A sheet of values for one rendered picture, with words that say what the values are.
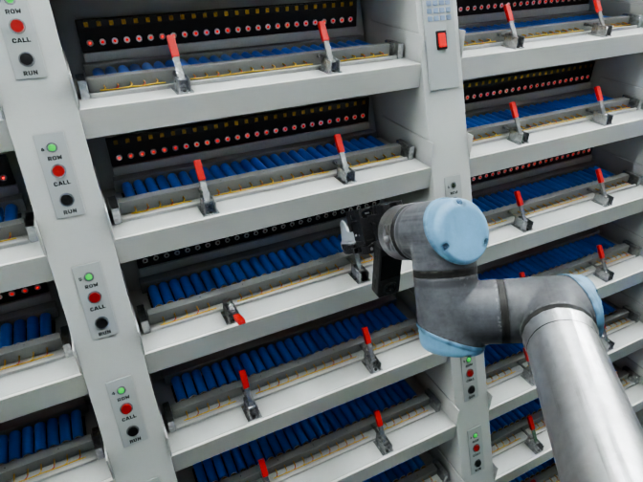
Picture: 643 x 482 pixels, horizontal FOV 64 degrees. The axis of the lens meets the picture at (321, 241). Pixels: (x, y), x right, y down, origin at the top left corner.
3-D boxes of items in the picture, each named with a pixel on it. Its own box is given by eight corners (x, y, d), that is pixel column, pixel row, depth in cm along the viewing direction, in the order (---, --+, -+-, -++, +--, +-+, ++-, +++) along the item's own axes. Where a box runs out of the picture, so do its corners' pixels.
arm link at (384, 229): (445, 251, 82) (393, 268, 78) (427, 251, 86) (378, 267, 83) (432, 197, 81) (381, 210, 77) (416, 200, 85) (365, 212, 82)
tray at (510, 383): (651, 343, 145) (668, 305, 138) (485, 423, 123) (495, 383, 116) (590, 303, 161) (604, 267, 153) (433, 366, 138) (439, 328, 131)
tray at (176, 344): (438, 278, 109) (443, 241, 104) (148, 374, 87) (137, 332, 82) (388, 235, 125) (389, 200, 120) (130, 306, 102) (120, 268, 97)
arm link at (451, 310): (505, 361, 67) (497, 267, 67) (416, 362, 70) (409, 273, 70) (498, 342, 77) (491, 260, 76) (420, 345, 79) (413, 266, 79)
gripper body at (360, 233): (377, 203, 96) (412, 197, 85) (388, 247, 97) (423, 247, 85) (342, 211, 93) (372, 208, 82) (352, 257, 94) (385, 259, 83)
